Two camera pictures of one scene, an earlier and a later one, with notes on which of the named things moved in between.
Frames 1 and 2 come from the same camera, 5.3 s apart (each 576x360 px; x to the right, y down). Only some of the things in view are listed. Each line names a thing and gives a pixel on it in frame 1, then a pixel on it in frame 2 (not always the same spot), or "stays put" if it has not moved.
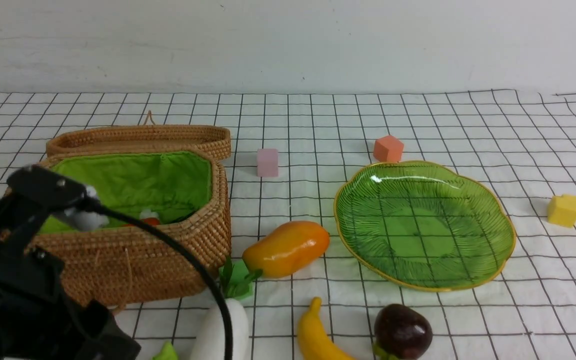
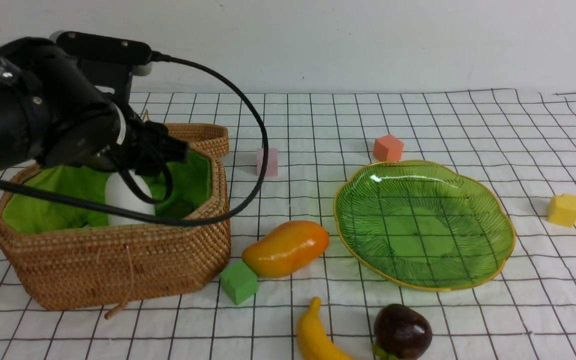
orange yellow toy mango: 286,249 stays put
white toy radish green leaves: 209,343 -> 118,194
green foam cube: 240,287 stays put
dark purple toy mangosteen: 401,333 stays put
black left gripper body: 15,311 -> 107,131
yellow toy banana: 315,341 stays put
